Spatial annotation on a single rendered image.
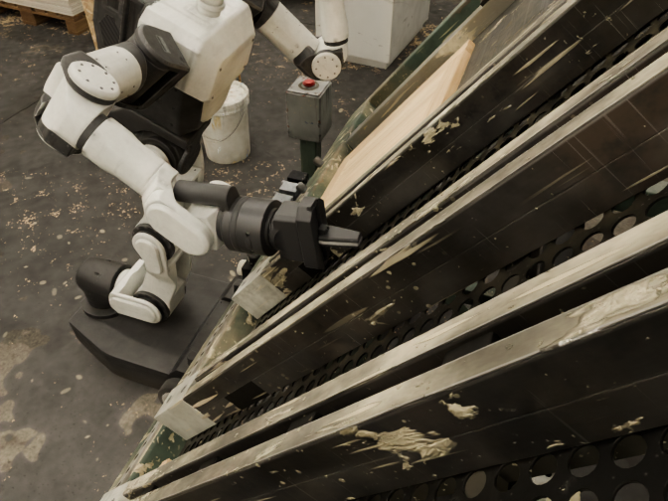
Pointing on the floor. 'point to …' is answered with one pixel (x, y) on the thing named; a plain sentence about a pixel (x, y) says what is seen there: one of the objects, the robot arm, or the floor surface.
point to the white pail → (230, 128)
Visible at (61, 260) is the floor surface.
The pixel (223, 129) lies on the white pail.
